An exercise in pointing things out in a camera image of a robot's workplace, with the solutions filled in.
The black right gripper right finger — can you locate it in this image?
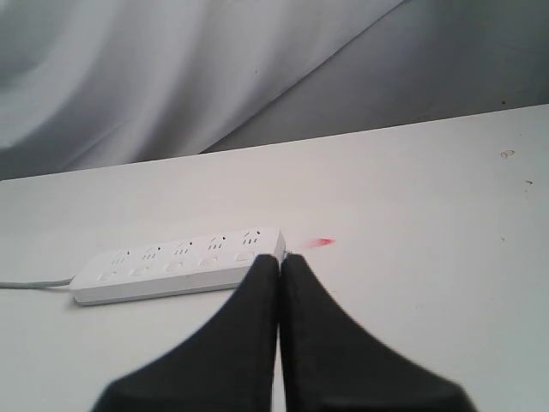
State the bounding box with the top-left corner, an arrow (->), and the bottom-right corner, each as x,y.
279,254 -> 476,411

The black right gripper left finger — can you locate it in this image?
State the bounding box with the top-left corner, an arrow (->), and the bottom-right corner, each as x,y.
94,255 -> 280,411

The white five-outlet power strip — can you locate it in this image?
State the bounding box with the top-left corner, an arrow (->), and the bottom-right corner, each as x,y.
69,227 -> 286,306

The grey fabric backdrop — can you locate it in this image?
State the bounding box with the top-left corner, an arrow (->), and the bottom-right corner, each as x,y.
1,1 -> 548,179

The grey power cord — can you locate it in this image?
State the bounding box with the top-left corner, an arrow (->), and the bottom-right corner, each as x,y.
0,277 -> 74,290

